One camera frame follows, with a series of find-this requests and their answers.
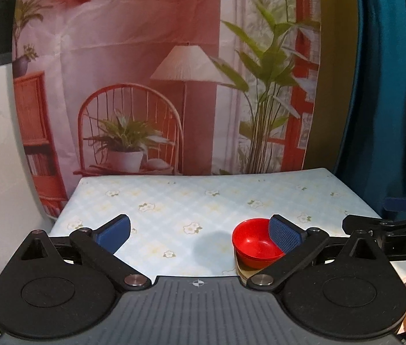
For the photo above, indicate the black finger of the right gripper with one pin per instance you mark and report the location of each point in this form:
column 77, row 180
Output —
column 395, row 204

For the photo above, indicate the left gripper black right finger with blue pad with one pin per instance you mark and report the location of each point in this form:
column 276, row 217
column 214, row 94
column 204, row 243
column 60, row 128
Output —
column 300, row 246

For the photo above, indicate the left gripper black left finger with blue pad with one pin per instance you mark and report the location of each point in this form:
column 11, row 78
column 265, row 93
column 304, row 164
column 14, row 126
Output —
column 97, row 248

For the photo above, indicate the red bowl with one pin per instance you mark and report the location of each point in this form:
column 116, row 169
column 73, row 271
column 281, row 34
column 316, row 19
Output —
column 252, row 244

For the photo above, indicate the teal blue curtain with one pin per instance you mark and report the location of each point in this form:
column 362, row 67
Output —
column 372, row 158

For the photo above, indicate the floral checkered tablecloth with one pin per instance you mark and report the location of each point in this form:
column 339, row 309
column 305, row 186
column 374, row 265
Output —
column 181, row 237

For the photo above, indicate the printed room backdrop curtain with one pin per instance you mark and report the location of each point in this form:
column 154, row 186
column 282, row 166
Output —
column 179, row 87

